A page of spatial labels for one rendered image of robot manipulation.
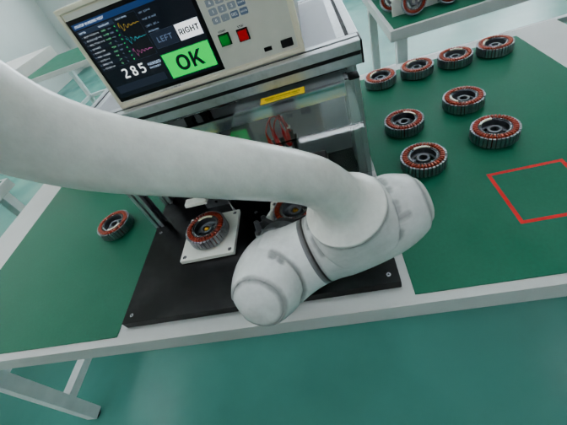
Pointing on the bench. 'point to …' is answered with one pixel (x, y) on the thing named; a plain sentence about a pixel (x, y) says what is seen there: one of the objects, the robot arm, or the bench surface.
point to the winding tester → (288, 24)
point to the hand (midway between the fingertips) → (295, 211)
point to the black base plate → (217, 271)
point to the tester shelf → (330, 22)
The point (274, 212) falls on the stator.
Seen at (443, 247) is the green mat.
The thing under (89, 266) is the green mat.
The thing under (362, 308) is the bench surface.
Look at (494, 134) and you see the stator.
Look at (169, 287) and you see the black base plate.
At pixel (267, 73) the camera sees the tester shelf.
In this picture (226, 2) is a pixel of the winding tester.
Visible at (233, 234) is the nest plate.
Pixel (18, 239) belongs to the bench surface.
